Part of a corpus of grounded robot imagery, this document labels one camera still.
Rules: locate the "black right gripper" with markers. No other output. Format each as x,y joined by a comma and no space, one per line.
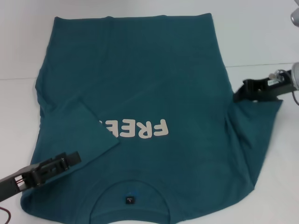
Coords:
271,91

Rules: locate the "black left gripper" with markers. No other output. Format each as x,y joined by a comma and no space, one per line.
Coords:
9,184

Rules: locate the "teal blue FREE! t-shirt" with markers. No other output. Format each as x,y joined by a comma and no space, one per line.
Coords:
151,81

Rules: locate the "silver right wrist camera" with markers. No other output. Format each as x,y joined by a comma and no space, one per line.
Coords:
295,17

